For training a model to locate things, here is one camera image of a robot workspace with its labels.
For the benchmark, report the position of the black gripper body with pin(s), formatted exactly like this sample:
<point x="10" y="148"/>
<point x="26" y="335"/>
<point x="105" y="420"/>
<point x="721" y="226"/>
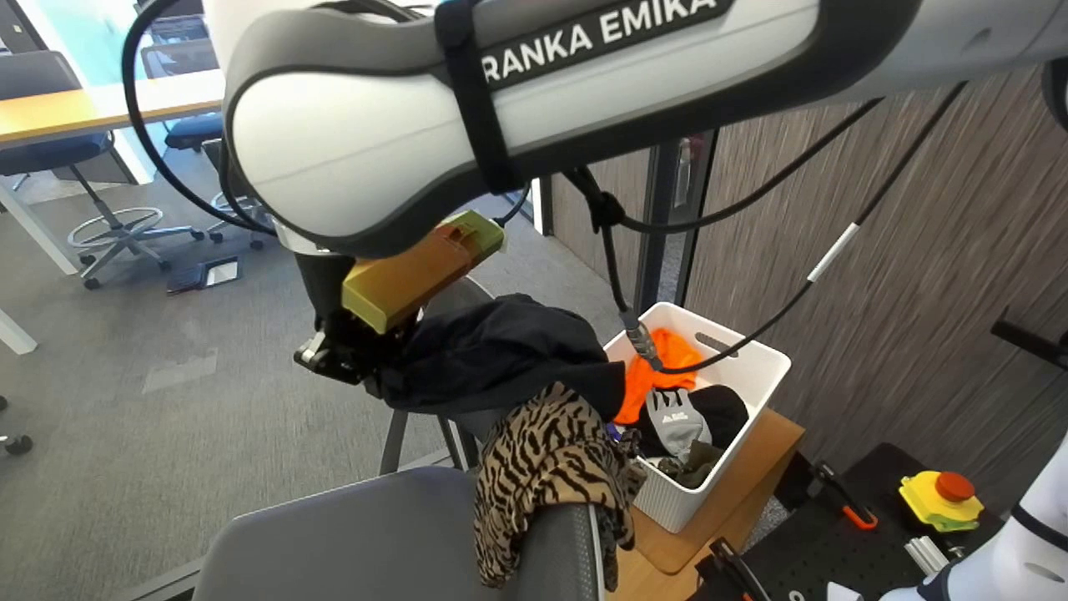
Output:
<point x="335" y="354"/>

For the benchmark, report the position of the black shirt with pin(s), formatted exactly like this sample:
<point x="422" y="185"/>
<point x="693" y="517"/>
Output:
<point x="501" y="351"/>

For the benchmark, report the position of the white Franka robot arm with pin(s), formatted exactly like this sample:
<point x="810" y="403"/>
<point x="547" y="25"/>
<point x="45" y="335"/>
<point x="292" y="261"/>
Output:
<point x="368" y="121"/>

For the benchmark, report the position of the grey chair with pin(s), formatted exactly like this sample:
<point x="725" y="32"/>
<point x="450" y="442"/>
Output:
<point x="473" y="421"/>
<point x="368" y="538"/>

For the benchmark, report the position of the blue office chair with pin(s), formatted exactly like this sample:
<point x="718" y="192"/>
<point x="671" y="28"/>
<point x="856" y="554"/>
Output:
<point x="194" y="130"/>
<point x="45" y="154"/>

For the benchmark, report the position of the black chair caster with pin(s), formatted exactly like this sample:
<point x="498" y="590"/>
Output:
<point x="17" y="442"/>

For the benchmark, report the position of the white plastic basket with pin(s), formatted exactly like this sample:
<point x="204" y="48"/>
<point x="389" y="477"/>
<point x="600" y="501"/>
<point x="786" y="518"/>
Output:
<point x="696" y="507"/>

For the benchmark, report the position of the flat floor plate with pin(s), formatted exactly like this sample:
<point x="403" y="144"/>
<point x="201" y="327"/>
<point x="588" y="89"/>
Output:
<point x="207" y="276"/>

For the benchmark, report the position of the leopard print cloth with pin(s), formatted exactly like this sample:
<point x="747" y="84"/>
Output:
<point x="547" y="454"/>

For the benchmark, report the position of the white table leg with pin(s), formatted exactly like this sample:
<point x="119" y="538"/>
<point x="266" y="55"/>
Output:
<point x="16" y="331"/>

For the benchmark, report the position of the orange cloth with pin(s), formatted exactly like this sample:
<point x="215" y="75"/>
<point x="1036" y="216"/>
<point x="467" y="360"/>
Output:
<point x="671" y="351"/>

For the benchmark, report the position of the grey white cloth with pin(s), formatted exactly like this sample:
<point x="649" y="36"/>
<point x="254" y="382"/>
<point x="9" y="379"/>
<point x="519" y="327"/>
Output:
<point x="678" y="421"/>

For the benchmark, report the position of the wooden desk with white legs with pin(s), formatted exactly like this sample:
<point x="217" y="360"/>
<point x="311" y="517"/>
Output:
<point x="68" y="113"/>

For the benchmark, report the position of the olive green cloth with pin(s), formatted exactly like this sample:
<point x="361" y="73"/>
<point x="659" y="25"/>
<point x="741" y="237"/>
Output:
<point x="690" y="463"/>

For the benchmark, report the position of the small black garment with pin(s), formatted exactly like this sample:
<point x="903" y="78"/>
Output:
<point x="725" y="409"/>

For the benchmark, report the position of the black clamp device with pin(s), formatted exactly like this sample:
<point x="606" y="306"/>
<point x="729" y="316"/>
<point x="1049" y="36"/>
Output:
<point x="729" y="574"/>

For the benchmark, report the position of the black side table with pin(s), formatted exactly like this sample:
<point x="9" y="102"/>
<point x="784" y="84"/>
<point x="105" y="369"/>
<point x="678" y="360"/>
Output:
<point x="824" y="555"/>

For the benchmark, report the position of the yellow emergency stop button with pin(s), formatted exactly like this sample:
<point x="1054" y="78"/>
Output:
<point x="940" y="501"/>

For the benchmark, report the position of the small white block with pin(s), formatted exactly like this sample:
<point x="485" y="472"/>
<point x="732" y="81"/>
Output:
<point x="927" y="555"/>

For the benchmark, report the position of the black bar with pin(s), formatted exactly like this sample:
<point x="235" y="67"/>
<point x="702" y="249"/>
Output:
<point x="1036" y="343"/>

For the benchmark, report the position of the white object with dark bands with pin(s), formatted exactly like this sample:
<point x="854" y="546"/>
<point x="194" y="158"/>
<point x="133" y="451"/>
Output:
<point x="1023" y="546"/>

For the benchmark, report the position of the yellow wrist camera box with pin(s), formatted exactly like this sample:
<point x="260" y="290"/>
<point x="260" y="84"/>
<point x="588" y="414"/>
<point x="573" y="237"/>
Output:
<point x="413" y="272"/>

